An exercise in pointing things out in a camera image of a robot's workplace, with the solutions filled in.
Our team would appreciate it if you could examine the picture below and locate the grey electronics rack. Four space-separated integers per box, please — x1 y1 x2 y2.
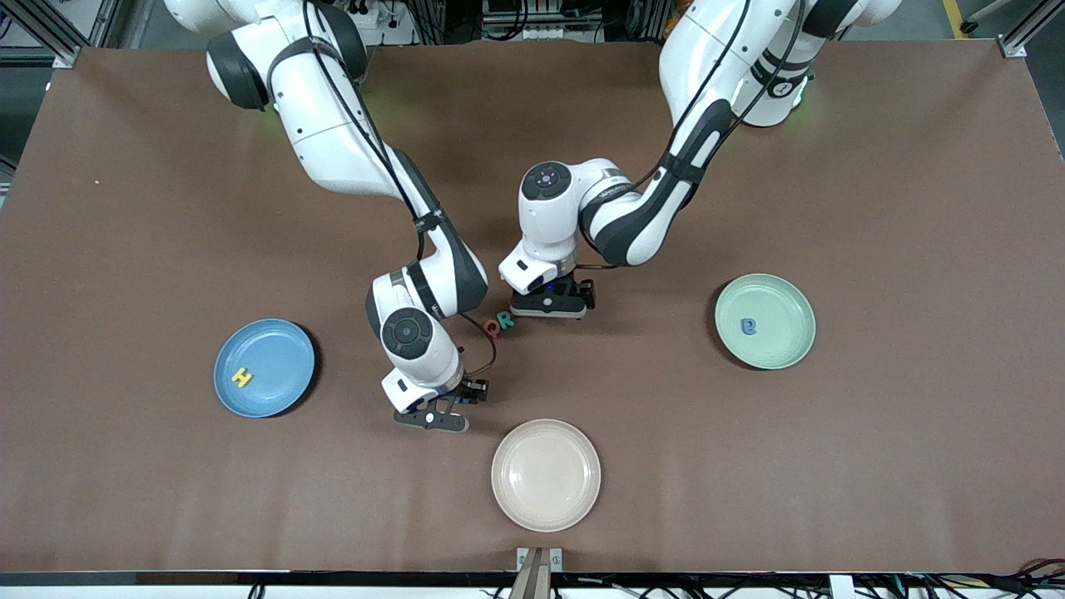
483 0 600 41

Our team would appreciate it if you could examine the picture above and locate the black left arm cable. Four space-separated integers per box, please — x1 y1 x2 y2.
574 0 812 271

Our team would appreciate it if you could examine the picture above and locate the blue plate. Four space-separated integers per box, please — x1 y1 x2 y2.
213 319 317 418

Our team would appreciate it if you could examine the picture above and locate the white power strip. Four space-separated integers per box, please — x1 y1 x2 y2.
349 0 417 42

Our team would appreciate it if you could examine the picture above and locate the beige plate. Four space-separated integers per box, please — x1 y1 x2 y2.
490 418 602 533

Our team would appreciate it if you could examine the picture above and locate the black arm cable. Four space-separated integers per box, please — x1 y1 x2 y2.
301 0 498 379
574 0 812 271

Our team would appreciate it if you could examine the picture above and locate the brown table mat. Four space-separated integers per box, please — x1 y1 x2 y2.
0 40 1065 575

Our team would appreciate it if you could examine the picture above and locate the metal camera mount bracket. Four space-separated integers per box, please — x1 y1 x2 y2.
516 547 563 599

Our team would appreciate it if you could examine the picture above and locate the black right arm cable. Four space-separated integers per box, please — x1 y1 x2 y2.
301 0 498 379

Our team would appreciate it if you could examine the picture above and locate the green plate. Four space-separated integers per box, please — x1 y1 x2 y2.
714 273 817 371

